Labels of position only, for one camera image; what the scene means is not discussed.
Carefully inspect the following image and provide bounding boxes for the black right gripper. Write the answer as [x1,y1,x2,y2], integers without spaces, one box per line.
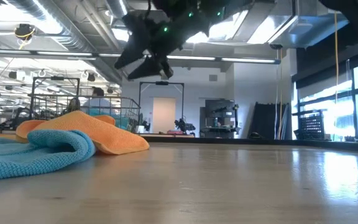
[114,11,213,80]

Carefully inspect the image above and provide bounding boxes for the orange microfiber towel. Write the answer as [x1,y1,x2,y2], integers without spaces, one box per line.
[0,110,150,156]

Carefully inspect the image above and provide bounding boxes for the light blue microfiber towel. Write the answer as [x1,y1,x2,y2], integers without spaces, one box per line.
[0,129,96,182]

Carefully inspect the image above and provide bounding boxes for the person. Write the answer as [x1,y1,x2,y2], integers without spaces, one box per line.
[67,98,81,113]
[81,86,115,116]

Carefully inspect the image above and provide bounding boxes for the beige door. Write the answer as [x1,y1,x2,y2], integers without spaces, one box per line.
[152,96,177,131]

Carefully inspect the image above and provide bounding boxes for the black equipment rack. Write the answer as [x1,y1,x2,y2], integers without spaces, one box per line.
[199,98,241,138]

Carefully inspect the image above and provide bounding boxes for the long linear ceiling light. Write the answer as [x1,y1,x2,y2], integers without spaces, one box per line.
[0,48,281,65]

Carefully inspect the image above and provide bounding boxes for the black leaning panel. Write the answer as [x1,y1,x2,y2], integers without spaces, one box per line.
[249,102,288,140]

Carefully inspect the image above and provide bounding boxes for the black perforated crate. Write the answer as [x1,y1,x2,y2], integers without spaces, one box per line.
[296,112,326,141]

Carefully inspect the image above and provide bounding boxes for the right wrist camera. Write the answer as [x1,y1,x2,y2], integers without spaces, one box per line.
[159,58,174,79]

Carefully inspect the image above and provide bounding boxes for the black gantry frame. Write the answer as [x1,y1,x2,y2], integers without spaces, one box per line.
[138,81,185,133]

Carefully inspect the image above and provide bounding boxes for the wire mesh basket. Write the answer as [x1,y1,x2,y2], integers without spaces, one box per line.
[29,93,141,134]

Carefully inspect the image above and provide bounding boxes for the black ceiling camera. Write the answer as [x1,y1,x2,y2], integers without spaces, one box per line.
[13,23,37,42]

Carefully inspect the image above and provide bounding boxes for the rectangular metal duct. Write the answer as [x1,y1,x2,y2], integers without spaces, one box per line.
[247,0,351,50]

